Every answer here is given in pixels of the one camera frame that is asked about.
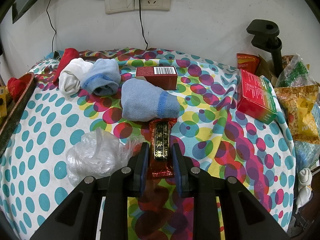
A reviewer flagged red foil candy bar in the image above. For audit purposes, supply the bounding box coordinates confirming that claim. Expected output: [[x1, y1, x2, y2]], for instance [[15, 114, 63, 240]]
[[147, 118, 177, 179]]

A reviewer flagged black adapter cable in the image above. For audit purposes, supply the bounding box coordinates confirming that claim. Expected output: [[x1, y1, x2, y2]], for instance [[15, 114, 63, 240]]
[[138, 0, 149, 51]]

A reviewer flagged red sock with gold print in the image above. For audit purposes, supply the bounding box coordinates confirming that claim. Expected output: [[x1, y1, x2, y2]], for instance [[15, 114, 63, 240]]
[[7, 74, 30, 102]]

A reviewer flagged red green flat box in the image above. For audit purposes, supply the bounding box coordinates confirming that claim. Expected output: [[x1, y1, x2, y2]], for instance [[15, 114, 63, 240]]
[[237, 69, 277, 124]]

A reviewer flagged green clear snack bag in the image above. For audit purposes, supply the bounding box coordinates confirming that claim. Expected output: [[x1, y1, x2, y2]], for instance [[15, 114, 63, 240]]
[[275, 54, 317, 88]]

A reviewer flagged light blue sock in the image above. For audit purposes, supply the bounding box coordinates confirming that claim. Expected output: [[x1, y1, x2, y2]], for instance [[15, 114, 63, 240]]
[[121, 78, 180, 122], [80, 59, 121, 96]]

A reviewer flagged blue plastic bag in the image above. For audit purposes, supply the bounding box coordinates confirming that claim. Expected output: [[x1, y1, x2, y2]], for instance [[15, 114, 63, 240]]
[[294, 141, 320, 172]]

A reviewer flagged yellow medicine box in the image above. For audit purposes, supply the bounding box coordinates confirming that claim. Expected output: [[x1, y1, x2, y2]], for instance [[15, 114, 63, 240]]
[[0, 86, 7, 124]]

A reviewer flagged black clamp stand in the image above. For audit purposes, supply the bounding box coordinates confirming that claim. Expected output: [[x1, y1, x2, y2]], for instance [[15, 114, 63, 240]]
[[246, 19, 283, 77]]

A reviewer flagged yellow snack bag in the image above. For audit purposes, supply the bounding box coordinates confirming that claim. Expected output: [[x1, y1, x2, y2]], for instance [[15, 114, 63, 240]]
[[274, 85, 319, 144]]

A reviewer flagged clear plastic bag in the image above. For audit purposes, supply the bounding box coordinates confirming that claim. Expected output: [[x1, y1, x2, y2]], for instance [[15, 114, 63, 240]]
[[66, 128, 145, 186]]

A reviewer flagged white wall socket plate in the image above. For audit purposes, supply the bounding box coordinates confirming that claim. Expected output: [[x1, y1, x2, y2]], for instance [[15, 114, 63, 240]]
[[104, 0, 171, 14]]

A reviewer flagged red round tray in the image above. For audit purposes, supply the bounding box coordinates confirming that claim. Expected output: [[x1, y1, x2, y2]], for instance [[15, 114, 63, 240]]
[[1, 73, 37, 156]]

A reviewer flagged polka dot table cloth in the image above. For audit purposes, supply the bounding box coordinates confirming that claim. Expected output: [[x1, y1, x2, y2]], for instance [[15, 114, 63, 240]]
[[1, 48, 296, 239]]

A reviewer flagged thin black television cable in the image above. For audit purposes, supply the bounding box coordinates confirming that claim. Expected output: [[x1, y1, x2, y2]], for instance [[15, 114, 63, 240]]
[[46, 0, 57, 53]]

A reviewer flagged red snack packet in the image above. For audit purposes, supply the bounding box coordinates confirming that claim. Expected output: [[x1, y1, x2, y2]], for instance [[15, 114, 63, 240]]
[[236, 53, 261, 74]]

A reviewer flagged dark red barcode box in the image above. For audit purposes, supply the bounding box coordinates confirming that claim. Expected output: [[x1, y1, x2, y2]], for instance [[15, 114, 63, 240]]
[[136, 66, 178, 90]]

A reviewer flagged small white sock bundle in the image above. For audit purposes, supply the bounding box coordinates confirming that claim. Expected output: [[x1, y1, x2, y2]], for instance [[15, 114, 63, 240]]
[[296, 168, 312, 209]]

